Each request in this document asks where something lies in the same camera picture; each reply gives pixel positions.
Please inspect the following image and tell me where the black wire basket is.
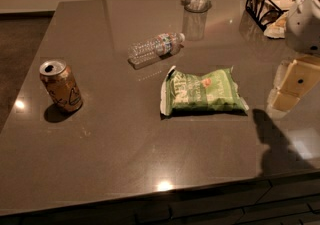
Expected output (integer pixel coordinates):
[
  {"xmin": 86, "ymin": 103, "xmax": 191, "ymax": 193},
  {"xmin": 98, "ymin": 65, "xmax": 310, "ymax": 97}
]
[{"xmin": 246, "ymin": 0, "xmax": 295, "ymax": 31}]

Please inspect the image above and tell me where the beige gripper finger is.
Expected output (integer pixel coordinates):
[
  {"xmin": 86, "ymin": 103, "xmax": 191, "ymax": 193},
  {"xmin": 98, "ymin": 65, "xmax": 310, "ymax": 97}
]
[
  {"xmin": 267, "ymin": 60, "xmax": 294, "ymax": 109},
  {"xmin": 276, "ymin": 56, "xmax": 320, "ymax": 111}
]

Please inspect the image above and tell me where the white packet beside basket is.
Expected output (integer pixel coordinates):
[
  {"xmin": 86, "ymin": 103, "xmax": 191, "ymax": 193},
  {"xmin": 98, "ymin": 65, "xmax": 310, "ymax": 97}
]
[{"xmin": 264, "ymin": 12, "xmax": 288, "ymax": 39}]

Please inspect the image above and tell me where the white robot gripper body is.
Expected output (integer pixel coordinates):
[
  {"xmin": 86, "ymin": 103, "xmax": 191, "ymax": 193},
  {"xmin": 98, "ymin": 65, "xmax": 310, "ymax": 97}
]
[{"xmin": 285, "ymin": 0, "xmax": 320, "ymax": 55}]

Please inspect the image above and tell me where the green jalapeno chip bag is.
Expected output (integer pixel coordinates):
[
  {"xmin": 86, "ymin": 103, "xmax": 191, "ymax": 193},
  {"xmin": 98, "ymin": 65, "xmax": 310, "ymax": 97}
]
[{"xmin": 160, "ymin": 66, "xmax": 249, "ymax": 116}]

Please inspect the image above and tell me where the clear plastic water bottle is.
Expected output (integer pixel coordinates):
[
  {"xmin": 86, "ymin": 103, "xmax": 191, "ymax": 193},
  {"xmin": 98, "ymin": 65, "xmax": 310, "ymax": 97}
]
[{"xmin": 128, "ymin": 33, "xmax": 185, "ymax": 68}]

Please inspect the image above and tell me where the orange soda can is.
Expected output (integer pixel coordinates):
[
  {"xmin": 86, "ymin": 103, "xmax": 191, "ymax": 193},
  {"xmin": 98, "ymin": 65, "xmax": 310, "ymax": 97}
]
[{"xmin": 39, "ymin": 59, "xmax": 83, "ymax": 113}]

